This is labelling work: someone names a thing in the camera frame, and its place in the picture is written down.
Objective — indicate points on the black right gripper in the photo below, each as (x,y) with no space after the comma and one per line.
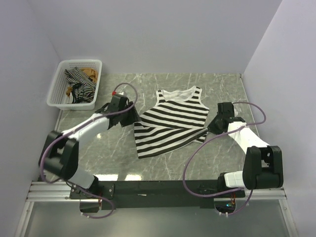
(212,128)

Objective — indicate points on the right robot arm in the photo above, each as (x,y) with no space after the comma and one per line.
(262,167)

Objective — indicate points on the black white striped tank top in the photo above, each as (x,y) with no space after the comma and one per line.
(171,123)

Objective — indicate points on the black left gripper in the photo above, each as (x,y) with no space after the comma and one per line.
(134,117)

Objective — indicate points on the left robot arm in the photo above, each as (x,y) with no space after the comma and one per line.
(60,155)

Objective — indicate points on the black base beam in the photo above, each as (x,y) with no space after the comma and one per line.
(155,194)

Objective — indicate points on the striped tank tops in basket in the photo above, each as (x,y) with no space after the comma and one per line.
(79,86)

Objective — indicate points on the white plastic basket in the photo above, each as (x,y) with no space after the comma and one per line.
(75,84)

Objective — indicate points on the mustard garment in basket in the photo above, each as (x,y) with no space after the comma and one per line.
(90,74)

